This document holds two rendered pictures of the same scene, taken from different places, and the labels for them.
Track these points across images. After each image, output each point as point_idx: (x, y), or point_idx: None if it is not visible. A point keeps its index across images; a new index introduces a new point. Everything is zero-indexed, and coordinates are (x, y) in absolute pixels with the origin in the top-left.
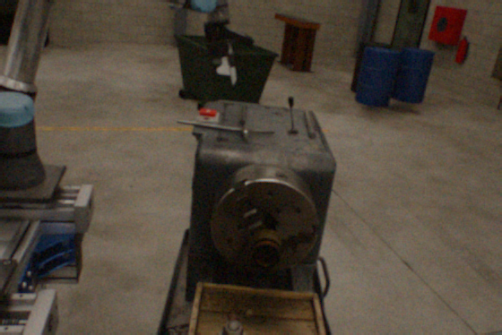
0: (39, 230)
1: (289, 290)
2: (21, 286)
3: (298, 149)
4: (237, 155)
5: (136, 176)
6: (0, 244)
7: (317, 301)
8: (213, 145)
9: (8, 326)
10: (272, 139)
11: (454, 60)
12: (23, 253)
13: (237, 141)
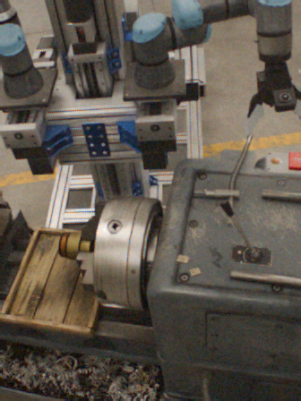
0: (135, 116)
1: (96, 305)
2: (82, 126)
3: (176, 247)
4: (172, 191)
5: None
6: (105, 101)
7: (78, 328)
8: (184, 167)
9: (9, 119)
10: (213, 224)
11: None
12: (96, 113)
13: (198, 187)
